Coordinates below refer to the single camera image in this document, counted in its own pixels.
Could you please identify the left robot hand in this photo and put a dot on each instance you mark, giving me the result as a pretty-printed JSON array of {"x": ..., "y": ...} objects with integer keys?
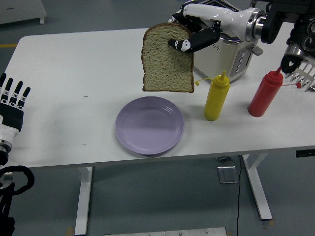
[{"x": 11, "y": 118}]

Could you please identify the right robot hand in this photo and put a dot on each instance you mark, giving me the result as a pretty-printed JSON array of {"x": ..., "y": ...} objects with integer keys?
[{"x": 216, "y": 19}]

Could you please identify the cream and chrome toaster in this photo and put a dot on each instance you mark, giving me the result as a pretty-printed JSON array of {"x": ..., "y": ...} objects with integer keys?
[{"x": 221, "y": 59}]

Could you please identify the bread slice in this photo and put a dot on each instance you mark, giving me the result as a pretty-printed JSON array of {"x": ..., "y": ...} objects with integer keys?
[{"x": 165, "y": 66}]

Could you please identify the purple plate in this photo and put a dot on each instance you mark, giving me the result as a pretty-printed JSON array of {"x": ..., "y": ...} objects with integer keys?
[{"x": 150, "y": 125}]

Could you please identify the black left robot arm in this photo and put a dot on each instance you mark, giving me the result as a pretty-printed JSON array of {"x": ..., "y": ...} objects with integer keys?
[{"x": 30, "y": 178}]

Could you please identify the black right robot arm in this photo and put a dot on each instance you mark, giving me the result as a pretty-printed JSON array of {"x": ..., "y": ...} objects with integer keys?
[{"x": 273, "y": 22}]

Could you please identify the metal floor plate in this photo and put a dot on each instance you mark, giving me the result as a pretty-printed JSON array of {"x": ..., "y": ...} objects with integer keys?
[{"x": 228, "y": 175}]

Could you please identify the yellow squeeze bottle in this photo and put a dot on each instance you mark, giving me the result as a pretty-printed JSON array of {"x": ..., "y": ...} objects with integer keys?
[{"x": 216, "y": 98}]

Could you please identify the red squeeze bottle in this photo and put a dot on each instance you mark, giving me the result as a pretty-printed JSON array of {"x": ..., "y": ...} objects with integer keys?
[{"x": 263, "y": 98}]

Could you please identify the metal toast rack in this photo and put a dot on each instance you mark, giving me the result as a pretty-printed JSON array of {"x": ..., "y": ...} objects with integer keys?
[{"x": 304, "y": 75}]

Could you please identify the white table leg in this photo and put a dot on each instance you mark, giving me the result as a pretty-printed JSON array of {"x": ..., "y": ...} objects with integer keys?
[
  {"x": 83, "y": 196},
  {"x": 258, "y": 186}
]

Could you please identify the white cabinet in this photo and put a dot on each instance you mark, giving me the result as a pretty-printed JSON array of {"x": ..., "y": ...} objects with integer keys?
[{"x": 19, "y": 9}]

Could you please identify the small grey floor fitting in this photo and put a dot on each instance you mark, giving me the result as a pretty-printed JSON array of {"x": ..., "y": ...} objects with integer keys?
[{"x": 223, "y": 158}]

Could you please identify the black table control panel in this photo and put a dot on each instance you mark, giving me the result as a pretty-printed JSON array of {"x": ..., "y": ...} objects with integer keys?
[{"x": 305, "y": 153}]

